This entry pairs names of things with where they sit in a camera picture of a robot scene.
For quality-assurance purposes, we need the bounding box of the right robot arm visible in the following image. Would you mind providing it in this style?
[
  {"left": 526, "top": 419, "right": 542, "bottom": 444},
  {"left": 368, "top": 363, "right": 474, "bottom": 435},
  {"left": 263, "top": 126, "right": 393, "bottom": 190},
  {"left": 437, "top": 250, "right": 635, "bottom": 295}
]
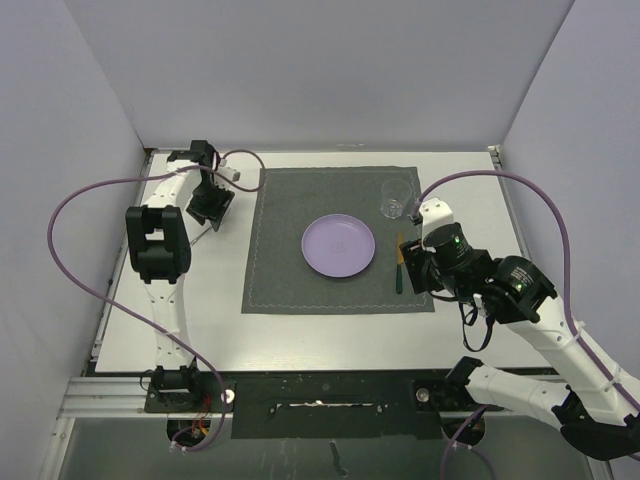
[{"left": 400, "top": 223, "right": 639, "bottom": 461}]

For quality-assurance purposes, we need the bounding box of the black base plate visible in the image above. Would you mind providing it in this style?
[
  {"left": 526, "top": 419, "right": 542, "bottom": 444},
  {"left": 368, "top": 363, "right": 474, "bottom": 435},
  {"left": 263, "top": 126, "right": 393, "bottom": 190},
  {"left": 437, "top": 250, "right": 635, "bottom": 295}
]
[{"left": 144, "top": 369, "right": 478, "bottom": 440}]

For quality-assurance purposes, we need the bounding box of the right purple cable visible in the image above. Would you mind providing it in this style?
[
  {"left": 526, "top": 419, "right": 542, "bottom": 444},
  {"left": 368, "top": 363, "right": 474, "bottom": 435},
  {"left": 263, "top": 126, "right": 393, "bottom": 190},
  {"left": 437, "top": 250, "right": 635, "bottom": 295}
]
[{"left": 409, "top": 169, "right": 640, "bottom": 480}]

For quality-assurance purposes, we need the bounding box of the purple cable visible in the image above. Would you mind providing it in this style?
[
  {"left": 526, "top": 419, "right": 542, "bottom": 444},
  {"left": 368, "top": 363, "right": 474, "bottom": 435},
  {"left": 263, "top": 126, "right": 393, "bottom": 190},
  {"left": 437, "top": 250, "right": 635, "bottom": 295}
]
[
  {"left": 47, "top": 148, "right": 266, "bottom": 454},
  {"left": 409, "top": 169, "right": 640, "bottom": 480}
]

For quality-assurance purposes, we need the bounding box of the clear drinking glass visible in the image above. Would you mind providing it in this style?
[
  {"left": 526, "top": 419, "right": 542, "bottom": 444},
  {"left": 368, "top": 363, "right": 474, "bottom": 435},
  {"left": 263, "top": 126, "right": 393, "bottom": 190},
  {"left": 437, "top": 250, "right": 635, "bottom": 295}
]
[{"left": 380, "top": 179, "right": 412, "bottom": 219}]

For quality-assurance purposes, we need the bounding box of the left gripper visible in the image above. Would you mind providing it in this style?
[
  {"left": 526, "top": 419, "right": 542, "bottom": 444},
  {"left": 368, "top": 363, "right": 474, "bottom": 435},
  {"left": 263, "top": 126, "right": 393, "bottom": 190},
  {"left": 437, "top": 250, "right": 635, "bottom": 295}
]
[{"left": 187, "top": 179, "right": 231, "bottom": 230}]

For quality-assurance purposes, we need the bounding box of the grey cloth napkin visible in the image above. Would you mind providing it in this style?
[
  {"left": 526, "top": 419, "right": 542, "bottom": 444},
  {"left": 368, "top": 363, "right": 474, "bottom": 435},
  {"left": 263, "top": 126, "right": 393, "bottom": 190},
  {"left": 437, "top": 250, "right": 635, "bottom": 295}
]
[{"left": 242, "top": 166, "right": 435, "bottom": 315}]

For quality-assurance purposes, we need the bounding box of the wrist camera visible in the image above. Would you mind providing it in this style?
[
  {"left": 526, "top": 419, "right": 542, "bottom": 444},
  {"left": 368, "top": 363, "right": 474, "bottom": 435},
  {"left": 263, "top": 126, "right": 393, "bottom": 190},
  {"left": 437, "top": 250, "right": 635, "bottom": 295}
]
[
  {"left": 410, "top": 197, "right": 455, "bottom": 240},
  {"left": 216, "top": 160, "right": 241, "bottom": 184}
]

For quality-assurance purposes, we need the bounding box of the aluminium frame rail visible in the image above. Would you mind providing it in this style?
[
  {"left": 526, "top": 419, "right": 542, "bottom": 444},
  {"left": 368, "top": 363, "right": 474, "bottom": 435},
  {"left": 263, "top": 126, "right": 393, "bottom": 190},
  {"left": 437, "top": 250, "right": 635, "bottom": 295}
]
[{"left": 58, "top": 370, "right": 478, "bottom": 419}]

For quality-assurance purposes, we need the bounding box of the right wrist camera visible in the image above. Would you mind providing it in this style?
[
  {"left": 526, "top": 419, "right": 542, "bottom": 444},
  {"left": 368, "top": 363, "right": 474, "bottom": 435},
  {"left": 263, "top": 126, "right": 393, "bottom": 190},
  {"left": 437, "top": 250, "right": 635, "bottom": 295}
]
[{"left": 410, "top": 197, "right": 455, "bottom": 240}]

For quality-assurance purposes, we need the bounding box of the silver fork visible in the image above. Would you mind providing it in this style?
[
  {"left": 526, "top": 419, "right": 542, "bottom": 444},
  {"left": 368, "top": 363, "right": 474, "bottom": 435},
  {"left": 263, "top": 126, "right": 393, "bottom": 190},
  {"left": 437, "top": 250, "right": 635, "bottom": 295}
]
[{"left": 190, "top": 226, "right": 212, "bottom": 247}]

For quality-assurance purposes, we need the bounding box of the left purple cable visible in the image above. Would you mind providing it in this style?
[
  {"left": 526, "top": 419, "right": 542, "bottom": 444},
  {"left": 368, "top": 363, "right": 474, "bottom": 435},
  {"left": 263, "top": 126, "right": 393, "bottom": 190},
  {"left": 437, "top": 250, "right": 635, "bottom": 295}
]
[{"left": 47, "top": 148, "right": 266, "bottom": 454}]

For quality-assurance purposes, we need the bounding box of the purple plate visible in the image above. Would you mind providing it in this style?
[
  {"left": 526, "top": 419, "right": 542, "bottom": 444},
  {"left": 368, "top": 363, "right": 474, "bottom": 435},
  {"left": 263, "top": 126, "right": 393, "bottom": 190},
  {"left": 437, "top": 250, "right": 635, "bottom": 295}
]
[{"left": 301, "top": 214, "right": 376, "bottom": 278}]

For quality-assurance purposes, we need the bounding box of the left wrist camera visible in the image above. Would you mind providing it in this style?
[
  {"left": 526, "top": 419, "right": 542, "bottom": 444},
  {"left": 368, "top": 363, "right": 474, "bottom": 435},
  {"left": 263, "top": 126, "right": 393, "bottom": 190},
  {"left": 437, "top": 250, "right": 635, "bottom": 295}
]
[{"left": 216, "top": 160, "right": 241, "bottom": 184}]

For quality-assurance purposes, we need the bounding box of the green handled knife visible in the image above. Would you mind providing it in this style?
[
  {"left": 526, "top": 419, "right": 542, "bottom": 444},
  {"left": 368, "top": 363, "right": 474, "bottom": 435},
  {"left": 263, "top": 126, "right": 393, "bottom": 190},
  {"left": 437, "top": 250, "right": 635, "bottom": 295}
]
[{"left": 395, "top": 231, "right": 404, "bottom": 295}]

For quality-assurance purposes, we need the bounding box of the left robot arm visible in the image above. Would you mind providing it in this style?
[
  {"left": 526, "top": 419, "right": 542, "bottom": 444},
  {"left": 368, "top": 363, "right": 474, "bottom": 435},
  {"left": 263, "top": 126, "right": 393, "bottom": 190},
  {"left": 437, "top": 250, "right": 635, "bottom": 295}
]
[{"left": 125, "top": 140, "right": 234, "bottom": 411}]

